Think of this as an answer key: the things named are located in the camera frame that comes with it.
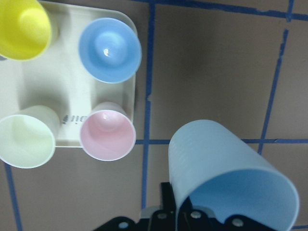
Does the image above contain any light blue plastic cup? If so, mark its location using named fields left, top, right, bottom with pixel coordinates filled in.
left=168, top=120, right=299, bottom=231

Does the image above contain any pale green plastic cup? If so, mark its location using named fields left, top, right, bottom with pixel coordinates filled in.
left=0, top=105, right=60, bottom=169

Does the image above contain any pink plastic cup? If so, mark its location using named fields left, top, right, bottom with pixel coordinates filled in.
left=79, top=102, right=136, bottom=161

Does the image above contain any cream plastic tray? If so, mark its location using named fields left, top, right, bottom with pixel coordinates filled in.
left=0, top=1, right=136, bottom=147

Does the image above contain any yellow plastic cup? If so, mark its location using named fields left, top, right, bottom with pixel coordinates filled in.
left=0, top=0, right=58, bottom=61

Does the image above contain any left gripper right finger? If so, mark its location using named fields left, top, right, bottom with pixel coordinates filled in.
left=223, top=215, right=271, bottom=231

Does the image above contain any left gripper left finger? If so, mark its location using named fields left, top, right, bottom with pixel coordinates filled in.
left=160, top=182, right=177, bottom=216

